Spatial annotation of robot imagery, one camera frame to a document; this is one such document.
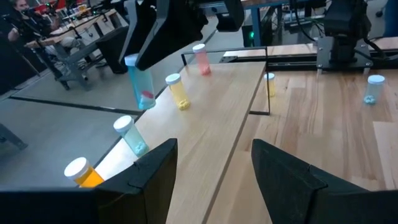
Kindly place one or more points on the person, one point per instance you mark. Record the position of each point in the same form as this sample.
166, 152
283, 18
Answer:
28, 21

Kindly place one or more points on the blue metal table leg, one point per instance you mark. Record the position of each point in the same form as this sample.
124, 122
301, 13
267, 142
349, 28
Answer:
255, 25

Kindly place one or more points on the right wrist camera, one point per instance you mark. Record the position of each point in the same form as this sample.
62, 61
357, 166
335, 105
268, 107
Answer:
230, 17

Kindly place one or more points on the pink medicine bottle white cap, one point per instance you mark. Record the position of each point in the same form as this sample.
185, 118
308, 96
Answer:
202, 60

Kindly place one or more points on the grey metal stand leg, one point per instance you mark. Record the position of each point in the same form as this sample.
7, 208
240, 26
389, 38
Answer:
12, 138

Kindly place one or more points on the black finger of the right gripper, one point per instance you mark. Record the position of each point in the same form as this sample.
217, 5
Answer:
133, 28
158, 43

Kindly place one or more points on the black table edge frame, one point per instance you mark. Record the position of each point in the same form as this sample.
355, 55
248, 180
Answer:
289, 65

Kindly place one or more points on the black box cabinet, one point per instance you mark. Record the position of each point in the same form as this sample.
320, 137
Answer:
112, 53

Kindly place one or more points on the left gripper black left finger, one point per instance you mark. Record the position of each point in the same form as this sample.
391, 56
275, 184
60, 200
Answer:
149, 186

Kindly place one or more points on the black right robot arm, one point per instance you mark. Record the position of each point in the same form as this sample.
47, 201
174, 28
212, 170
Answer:
345, 25

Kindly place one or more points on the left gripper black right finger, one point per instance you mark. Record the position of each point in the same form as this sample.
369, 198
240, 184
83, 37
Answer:
280, 186

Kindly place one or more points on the teal medicine bottle white cap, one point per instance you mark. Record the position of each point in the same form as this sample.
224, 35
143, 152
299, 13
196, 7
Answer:
374, 88
141, 87
130, 135

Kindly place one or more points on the yellow medicine bottle white cap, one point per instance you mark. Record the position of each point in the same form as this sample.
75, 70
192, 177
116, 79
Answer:
178, 91
270, 85

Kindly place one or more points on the neighbouring wooden table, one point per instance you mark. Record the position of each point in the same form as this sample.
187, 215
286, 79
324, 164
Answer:
280, 49

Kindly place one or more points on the wooden shelf black metal frame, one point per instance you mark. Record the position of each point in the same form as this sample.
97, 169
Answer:
211, 124

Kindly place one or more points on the wooden desk metal legs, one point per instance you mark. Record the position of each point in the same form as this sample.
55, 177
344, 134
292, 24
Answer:
77, 21

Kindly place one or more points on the orange medicine bottle white cap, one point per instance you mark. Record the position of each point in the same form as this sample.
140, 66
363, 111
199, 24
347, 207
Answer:
81, 174

